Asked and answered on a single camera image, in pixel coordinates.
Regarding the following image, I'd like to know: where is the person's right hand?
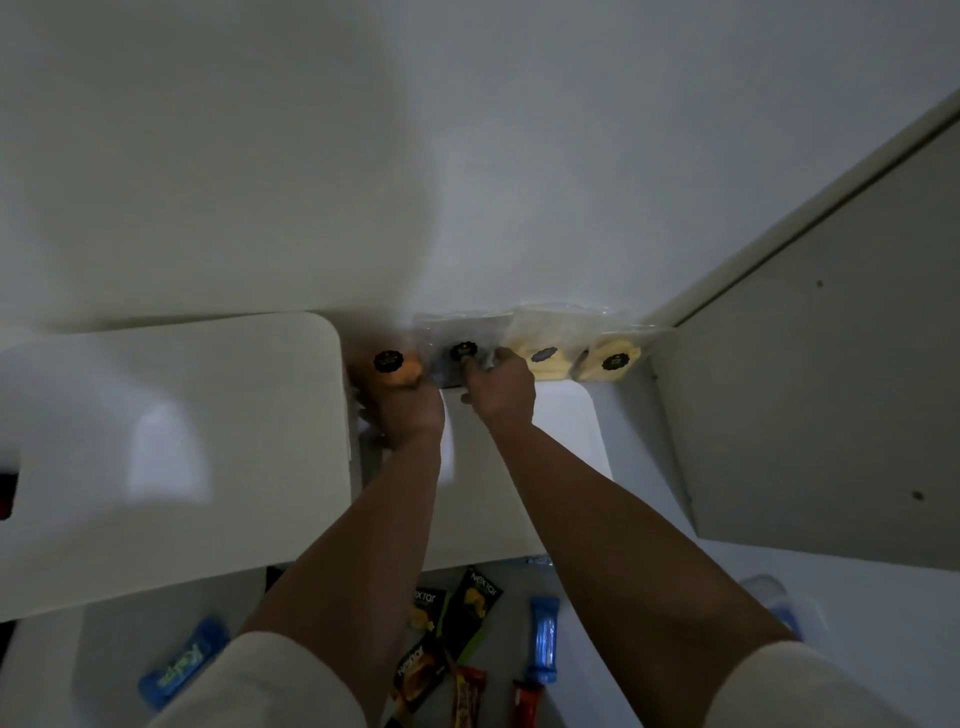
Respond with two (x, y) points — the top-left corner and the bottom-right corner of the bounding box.
(458, 347), (538, 430)

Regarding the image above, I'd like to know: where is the person's left hand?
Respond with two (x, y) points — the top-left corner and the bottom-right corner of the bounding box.
(353, 371), (448, 451)

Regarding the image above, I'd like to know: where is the clear bag of orange snacks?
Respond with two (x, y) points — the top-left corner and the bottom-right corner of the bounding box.
(344, 322), (425, 391)

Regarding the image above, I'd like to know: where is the bag of yellow sticks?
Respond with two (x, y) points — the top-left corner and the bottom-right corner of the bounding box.
(573, 322), (669, 384)
(503, 303), (594, 384)

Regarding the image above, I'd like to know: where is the clear bag of dark snacks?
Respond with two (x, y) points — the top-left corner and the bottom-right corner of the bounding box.
(412, 311), (511, 391)

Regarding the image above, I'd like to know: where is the white bin lid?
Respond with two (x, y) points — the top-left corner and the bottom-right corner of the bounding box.
(358, 380), (616, 573)

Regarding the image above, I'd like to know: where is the cluster of dark candy packets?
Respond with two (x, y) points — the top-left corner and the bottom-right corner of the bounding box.
(263, 566), (504, 723)

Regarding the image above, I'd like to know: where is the white lidded storage box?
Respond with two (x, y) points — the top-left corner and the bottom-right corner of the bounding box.
(0, 311), (355, 624)

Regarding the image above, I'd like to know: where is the long blue candy bar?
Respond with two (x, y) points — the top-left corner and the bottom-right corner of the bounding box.
(524, 596), (562, 685)

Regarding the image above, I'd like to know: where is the red yellow candy bar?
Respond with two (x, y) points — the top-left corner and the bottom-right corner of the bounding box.
(452, 665), (489, 728)

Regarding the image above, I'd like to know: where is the clear plastic container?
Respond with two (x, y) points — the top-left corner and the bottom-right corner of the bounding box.
(738, 573), (830, 654)

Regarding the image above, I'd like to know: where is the blue twist-end candy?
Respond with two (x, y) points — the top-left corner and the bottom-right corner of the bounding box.
(137, 616), (232, 712)

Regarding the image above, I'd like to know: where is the person's left forearm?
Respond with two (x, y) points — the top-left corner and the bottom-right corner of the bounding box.
(238, 434), (445, 721)

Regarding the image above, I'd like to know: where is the person's right forearm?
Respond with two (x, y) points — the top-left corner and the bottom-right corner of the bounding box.
(487, 416), (796, 728)

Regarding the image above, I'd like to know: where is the person's white shirt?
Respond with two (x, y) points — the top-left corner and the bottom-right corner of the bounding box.
(146, 629), (901, 728)

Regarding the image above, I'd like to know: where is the white shelf cabinet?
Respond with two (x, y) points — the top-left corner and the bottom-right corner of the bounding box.
(648, 97), (960, 560)

